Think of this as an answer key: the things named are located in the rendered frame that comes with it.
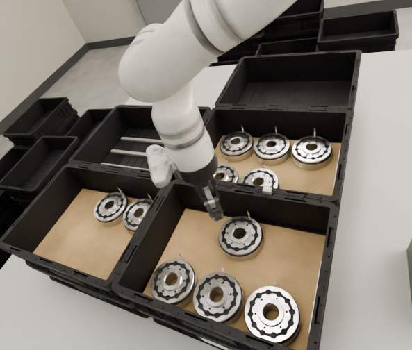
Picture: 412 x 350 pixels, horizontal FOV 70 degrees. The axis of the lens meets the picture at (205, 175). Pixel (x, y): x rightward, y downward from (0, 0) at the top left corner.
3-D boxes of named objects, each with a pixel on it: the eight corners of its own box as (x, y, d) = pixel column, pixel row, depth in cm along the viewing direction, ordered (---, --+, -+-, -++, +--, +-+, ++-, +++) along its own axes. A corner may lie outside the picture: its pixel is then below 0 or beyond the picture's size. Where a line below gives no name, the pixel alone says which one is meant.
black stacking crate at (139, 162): (220, 135, 102) (212, 107, 94) (185, 204, 85) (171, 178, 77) (130, 129, 119) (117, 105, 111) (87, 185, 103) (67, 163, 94)
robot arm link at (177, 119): (171, 113, 51) (156, 149, 45) (132, 22, 39) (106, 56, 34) (210, 109, 48) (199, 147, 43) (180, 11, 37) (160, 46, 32)
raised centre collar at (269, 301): (285, 302, 56) (285, 301, 56) (283, 330, 53) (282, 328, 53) (260, 297, 58) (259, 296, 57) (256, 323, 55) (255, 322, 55)
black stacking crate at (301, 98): (357, 82, 101) (361, 51, 93) (349, 142, 84) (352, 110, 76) (246, 84, 118) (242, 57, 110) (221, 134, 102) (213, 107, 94)
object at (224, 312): (245, 276, 62) (245, 275, 61) (235, 328, 56) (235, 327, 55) (201, 269, 66) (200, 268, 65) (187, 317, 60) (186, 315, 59)
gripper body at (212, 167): (219, 160, 46) (231, 195, 53) (205, 130, 52) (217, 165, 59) (176, 178, 47) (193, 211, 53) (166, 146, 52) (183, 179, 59)
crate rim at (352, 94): (361, 56, 94) (362, 48, 92) (352, 116, 77) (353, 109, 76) (242, 62, 111) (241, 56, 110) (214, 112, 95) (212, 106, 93)
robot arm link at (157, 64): (99, 79, 34) (186, 8, 27) (126, 42, 40) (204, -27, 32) (142, 120, 38) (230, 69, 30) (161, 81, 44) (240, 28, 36)
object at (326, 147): (333, 138, 81) (333, 136, 80) (328, 164, 75) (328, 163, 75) (296, 135, 85) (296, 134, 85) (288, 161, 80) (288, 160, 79)
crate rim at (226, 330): (338, 209, 61) (339, 203, 59) (314, 371, 44) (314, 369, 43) (174, 183, 78) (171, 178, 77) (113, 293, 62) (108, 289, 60)
